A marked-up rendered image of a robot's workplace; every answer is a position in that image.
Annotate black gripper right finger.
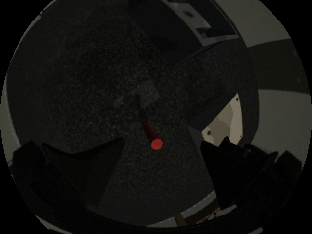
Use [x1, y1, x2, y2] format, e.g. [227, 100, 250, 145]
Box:
[199, 140, 278, 210]

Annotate dark red peg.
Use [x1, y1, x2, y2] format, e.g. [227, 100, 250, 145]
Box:
[143, 124, 163, 149]

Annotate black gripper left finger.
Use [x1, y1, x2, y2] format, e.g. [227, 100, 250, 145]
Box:
[42, 137, 125, 208]

